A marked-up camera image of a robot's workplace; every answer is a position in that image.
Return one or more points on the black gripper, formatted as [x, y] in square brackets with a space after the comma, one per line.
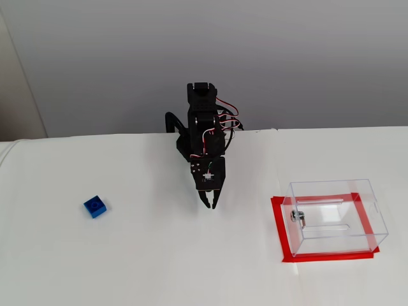
[220, 183]

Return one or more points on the blue lego brick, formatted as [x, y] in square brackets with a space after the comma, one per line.
[94, 206]

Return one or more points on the transparent plastic box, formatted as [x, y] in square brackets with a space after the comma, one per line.
[334, 207]

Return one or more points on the red tape strip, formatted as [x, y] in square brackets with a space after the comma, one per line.
[334, 256]
[278, 223]
[318, 197]
[363, 216]

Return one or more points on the silver metal cam lock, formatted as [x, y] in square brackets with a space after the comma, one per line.
[296, 216]

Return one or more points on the black wrist camera board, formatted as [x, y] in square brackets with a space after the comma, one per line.
[216, 181]

